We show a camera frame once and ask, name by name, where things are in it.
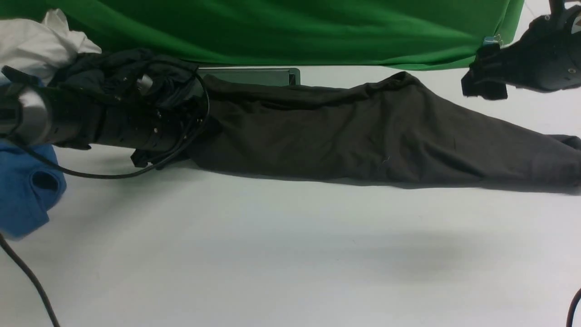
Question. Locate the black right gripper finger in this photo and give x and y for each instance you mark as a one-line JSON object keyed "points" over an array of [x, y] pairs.
{"points": [[484, 77]]}

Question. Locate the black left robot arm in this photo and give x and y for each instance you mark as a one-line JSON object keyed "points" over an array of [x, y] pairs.
{"points": [[76, 117]]}

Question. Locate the dark teal crumpled garment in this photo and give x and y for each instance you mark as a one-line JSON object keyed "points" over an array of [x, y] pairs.
{"points": [[115, 73]]}

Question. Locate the blue t-shirt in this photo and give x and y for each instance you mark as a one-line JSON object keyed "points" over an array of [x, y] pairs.
{"points": [[28, 190]]}

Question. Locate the white crumpled garment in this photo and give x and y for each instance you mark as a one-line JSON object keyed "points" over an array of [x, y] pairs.
{"points": [[41, 48]]}

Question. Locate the green backdrop cloth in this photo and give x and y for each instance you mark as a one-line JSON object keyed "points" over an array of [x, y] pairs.
{"points": [[418, 35]]}

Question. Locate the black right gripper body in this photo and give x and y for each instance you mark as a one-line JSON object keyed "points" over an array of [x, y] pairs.
{"points": [[547, 57]]}

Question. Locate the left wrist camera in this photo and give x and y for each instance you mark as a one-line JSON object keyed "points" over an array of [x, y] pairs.
{"points": [[144, 85]]}

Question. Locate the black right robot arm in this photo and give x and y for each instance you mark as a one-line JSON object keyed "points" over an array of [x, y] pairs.
{"points": [[563, 9]]}

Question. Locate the metal table cable hatch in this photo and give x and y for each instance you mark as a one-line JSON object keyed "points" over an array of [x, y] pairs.
{"points": [[258, 76]]}

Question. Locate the gray long-sleeved shirt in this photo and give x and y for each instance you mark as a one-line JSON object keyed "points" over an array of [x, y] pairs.
{"points": [[392, 131]]}

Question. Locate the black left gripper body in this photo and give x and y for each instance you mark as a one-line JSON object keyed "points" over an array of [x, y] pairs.
{"points": [[159, 136]]}

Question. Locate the blue binder clip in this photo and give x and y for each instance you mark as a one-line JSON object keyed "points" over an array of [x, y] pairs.
{"points": [[492, 40]]}

